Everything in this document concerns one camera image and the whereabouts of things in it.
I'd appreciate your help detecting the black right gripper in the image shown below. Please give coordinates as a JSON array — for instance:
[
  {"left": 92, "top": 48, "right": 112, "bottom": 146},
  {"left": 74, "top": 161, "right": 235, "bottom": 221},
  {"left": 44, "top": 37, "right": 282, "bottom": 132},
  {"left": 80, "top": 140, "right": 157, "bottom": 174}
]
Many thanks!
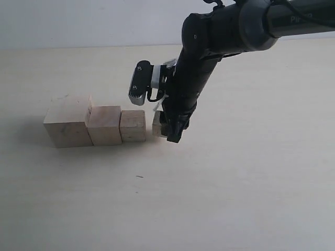
[{"left": 159, "top": 60, "right": 207, "bottom": 143}]

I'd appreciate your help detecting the smallest wooden cube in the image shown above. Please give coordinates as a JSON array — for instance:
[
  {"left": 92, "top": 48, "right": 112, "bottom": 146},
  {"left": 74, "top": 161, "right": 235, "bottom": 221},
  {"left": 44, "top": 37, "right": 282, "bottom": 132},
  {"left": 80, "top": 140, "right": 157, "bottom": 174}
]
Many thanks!
[{"left": 152, "top": 110, "right": 167, "bottom": 138}]

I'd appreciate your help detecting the third largest wooden cube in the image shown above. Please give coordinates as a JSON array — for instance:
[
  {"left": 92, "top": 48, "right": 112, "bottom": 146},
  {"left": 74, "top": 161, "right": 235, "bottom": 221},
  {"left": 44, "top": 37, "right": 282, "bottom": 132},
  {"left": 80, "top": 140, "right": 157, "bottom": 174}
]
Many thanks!
[{"left": 119, "top": 110, "right": 146, "bottom": 142}]

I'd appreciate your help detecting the second largest wooden cube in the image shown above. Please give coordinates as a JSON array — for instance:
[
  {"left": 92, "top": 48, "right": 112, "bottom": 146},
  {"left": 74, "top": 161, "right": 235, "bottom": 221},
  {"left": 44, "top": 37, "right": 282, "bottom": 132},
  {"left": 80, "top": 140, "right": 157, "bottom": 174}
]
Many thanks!
[{"left": 87, "top": 106, "right": 122, "bottom": 146}]

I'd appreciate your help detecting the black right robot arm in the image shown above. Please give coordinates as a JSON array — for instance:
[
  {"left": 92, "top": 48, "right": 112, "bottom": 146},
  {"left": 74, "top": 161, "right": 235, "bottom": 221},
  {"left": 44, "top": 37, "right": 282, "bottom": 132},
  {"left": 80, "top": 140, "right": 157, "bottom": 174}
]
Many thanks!
[{"left": 162, "top": 1, "right": 334, "bottom": 143}]

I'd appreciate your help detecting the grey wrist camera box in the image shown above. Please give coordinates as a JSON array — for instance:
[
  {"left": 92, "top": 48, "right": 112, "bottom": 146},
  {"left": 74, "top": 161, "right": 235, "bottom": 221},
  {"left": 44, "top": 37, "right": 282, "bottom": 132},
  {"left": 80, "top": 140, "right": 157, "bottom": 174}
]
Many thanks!
[{"left": 128, "top": 60, "right": 161, "bottom": 106}]

